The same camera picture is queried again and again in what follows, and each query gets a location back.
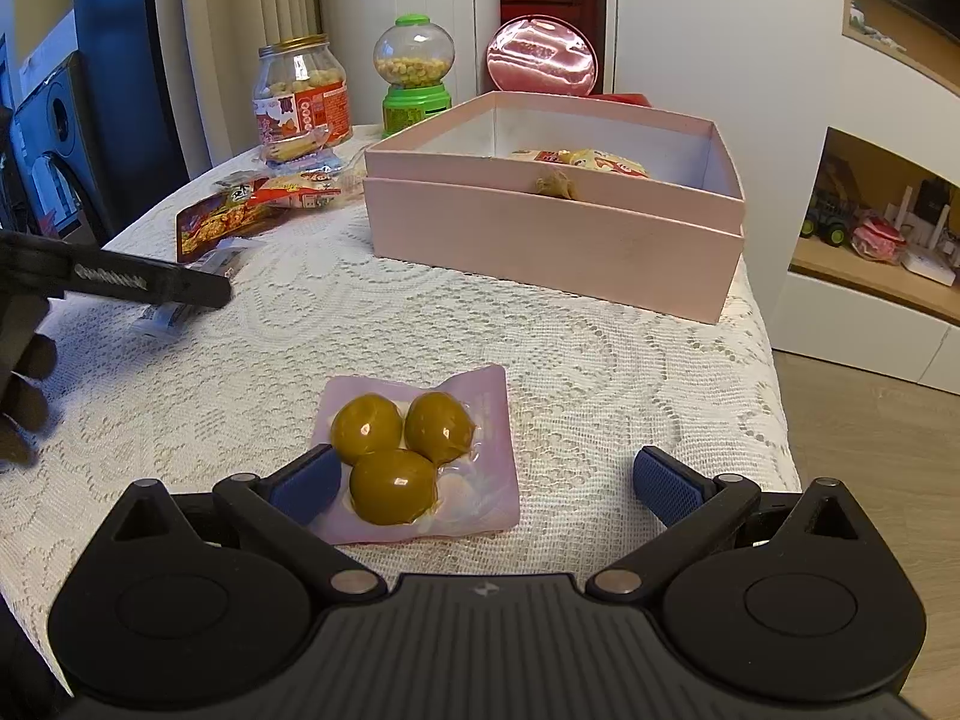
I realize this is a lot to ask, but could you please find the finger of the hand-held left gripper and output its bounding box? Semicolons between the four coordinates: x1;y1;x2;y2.
150;261;233;310

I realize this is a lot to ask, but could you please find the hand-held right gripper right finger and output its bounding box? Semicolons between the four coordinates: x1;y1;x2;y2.
585;447;860;602

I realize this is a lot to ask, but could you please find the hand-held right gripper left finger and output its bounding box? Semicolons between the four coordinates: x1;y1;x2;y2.
112;445;383;602

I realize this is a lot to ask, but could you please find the small clear snack packet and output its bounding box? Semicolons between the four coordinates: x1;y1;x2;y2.
133;240;242;332

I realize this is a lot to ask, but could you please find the red chicken snack pouch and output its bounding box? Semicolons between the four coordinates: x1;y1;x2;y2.
176;176;290;265

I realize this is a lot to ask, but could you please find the pink cardboard box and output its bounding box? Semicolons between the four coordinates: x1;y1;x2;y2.
364;90;745;325

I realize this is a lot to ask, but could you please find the person's left hand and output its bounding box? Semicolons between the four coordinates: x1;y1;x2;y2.
0;330;59;466

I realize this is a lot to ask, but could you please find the grey appliance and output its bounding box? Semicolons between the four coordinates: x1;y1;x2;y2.
11;52;102;241

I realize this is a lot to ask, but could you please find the clear packet of yellow sticks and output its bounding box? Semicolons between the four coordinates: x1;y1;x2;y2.
259;127;368;175

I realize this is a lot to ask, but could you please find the dark blue panel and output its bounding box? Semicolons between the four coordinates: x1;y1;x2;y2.
73;0;187;248

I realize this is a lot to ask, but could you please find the glass jar with orange label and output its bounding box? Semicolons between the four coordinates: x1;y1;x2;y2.
253;34;353;158

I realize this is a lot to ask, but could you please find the cream curtain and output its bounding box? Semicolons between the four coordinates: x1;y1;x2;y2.
178;0;323;181

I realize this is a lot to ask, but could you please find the green candy dispenser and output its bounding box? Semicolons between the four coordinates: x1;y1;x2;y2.
373;13;455;140

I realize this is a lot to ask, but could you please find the green toy tractor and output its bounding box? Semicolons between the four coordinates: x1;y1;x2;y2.
799;161;862;248

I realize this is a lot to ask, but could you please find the yellow snack packet red label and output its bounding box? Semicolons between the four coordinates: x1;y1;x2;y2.
510;148;653;182

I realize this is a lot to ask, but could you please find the white antenna router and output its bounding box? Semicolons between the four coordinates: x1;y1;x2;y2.
896;180;960;256

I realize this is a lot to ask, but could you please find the pink round tin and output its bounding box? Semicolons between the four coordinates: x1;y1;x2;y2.
486;15;599;98

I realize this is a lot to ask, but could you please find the small shelf ornament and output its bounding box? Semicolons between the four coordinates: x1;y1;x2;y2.
847;4;908;47

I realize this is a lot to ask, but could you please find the white wall cabinet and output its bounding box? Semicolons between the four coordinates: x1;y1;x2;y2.
606;0;960;395

